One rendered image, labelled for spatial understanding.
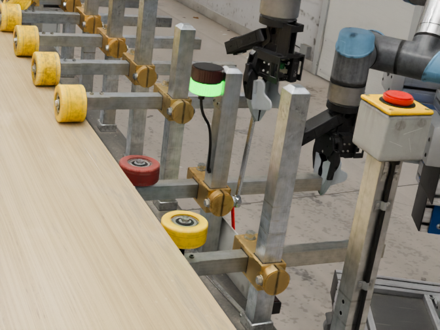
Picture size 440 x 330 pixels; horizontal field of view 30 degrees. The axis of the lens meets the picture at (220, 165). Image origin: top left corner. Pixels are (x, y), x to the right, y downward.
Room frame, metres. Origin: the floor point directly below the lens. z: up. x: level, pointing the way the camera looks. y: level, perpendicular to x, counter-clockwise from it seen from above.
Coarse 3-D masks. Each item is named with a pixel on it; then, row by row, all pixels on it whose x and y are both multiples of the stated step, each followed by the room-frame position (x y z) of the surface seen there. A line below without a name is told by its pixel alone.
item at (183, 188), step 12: (168, 180) 1.51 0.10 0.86; (180, 180) 1.52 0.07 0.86; (192, 180) 1.53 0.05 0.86; (228, 180) 1.55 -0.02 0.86; (252, 180) 1.57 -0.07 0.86; (264, 180) 1.58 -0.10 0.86; (300, 180) 1.61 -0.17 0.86; (312, 180) 1.62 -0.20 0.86; (144, 192) 1.46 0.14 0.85; (156, 192) 1.47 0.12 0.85; (168, 192) 1.48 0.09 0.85; (180, 192) 1.49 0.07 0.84; (192, 192) 1.51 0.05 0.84; (240, 192) 1.55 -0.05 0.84; (252, 192) 1.56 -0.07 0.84; (264, 192) 1.58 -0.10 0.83
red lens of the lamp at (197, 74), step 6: (192, 66) 1.47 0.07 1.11; (192, 72) 1.46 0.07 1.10; (198, 72) 1.45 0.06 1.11; (204, 72) 1.45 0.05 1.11; (210, 72) 1.45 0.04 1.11; (216, 72) 1.45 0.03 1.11; (222, 72) 1.46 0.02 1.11; (192, 78) 1.46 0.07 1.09; (198, 78) 1.45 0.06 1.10; (204, 78) 1.45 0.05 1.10; (210, 78) 1.45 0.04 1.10; (216, 78) 1.45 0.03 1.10; (222, 78) 1.47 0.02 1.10
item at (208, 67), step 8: (200, 64) 1.48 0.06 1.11; (208, 64) 1.49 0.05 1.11; (216, 64) 1.50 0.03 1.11; (200, 96) 1.47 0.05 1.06; (208, 96) 1.45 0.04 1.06; (216, 96) 1.49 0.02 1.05; (200, 104) 1.47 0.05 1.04; (216, 104) 1.49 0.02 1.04; (208, 128) 1.48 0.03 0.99; (208, 160) 1.48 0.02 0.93; (208, 168) 1.48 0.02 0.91
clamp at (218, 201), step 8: (192, 168) 1.56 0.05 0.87; (192, 176) 1.54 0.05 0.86; (200, 176) 1.53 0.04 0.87; (200, 184) 1.50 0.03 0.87; (200, 192) 1.49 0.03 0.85; (208, 192) 1.46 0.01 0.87; (216, 192) 1.46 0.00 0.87; (224, 192) 1.46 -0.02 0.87; (200, 200) 1.49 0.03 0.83; (208, 200) 1.46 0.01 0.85; (216, 200) 1.45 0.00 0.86; (224, 200) 1.46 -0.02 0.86; (232, 200) 1.47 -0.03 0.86; (208, 208) 1.46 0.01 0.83; (216, 208) 1.45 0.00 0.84; (224, 208) 1.46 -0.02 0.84
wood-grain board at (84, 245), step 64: (0, 0) 2.71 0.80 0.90; (0, 64) 2.00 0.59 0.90; (0, 128) 1.56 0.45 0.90; (64, 128) 1.61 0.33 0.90; (0, 192) 1.26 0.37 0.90; (64, 192) 1.30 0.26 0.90; (128, 192) 1.34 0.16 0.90; (0, 256) 1.05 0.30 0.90; (64, 256) 1.08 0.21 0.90; (128, 256) 1.11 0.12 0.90; (0, 320) 0.89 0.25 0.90; (64, 320) 0.91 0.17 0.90; (128, 320) 0.93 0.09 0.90; (192, 320) 0.96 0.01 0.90
